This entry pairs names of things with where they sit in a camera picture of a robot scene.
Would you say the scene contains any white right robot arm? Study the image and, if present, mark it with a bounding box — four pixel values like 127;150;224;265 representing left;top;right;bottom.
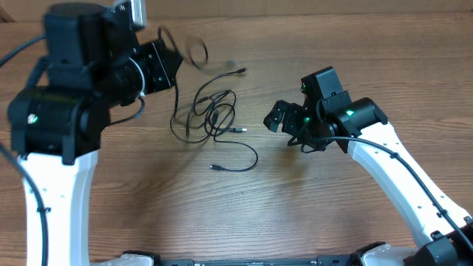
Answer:
263;66;472;265

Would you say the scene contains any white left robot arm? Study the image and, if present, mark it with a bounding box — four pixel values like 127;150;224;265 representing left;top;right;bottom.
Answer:
4;1;183;265

